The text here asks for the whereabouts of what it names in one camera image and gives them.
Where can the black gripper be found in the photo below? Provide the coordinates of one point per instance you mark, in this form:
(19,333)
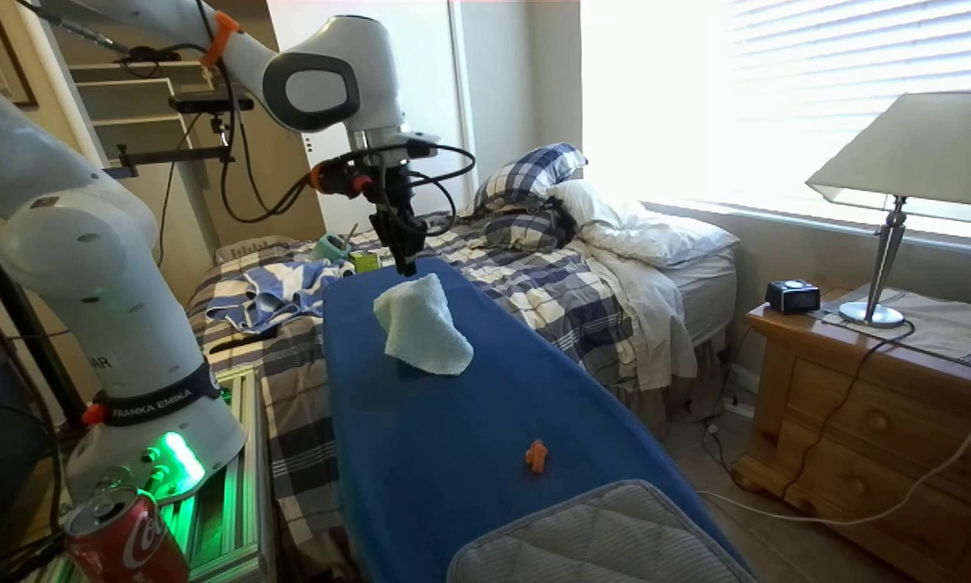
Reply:
(394,211)

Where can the light blue terry cloth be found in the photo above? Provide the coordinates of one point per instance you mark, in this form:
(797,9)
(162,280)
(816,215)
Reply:
(425,324)

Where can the small orange plastic object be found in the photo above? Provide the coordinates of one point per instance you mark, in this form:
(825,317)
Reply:
(536,457)

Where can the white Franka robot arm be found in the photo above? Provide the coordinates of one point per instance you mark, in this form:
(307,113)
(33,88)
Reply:
(75,270)

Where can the pale cloth on nightstand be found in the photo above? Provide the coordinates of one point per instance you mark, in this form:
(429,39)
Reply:
(940,324)

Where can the blue and white garment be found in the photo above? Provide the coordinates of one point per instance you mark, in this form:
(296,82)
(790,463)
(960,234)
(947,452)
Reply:
(270,293)

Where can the plaid pillow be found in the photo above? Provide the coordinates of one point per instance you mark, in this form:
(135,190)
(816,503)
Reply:
(536,174)

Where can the bed with plaid blanket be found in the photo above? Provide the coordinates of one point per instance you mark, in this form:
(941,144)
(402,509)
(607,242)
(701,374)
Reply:
(571,293)

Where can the blue covered ironing board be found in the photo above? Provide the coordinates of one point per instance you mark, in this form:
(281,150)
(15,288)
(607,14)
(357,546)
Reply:
(455,455)

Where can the white duvet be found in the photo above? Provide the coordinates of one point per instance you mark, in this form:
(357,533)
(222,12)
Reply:
(634,237)

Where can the grey quilted pad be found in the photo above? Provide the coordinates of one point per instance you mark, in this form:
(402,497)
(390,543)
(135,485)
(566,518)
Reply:
(603,539)

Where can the black alarm clock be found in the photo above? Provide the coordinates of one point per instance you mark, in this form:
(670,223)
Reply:
(790,295)

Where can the red soda can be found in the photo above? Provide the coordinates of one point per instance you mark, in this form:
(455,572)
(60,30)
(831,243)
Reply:
(130,546)

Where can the white window blinds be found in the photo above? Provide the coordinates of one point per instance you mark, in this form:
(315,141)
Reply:
(829,98)

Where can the wooden nightstand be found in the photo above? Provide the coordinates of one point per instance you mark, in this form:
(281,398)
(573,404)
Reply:
(885,455)

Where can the table lamp with beige shade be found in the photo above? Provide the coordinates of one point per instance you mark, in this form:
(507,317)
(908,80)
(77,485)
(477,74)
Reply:
(918,141)

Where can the red and black wrist camera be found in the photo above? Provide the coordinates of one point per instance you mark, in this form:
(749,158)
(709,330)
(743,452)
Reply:
(340,179)

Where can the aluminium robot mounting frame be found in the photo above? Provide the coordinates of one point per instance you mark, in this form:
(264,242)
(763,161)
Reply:
(237,486)

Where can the wooden wall shelf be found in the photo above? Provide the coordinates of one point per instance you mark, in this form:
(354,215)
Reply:
(141,98)

